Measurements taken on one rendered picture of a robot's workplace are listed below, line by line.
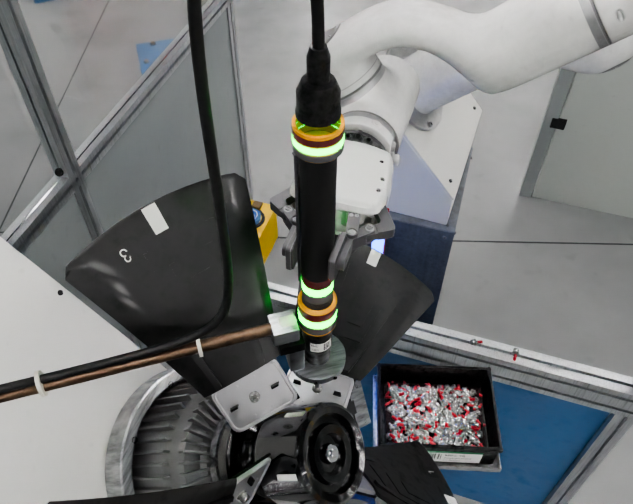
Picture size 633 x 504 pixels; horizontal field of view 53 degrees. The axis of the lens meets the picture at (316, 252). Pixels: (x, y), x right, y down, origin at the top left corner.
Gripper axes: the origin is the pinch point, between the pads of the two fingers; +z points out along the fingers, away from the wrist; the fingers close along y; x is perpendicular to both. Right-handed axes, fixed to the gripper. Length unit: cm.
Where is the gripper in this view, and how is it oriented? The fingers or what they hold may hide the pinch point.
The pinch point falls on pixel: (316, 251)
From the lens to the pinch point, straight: 63.8
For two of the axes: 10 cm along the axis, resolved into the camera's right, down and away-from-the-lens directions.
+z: -3.1, 7.1, -6.3
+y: -9.5, -2.3, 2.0
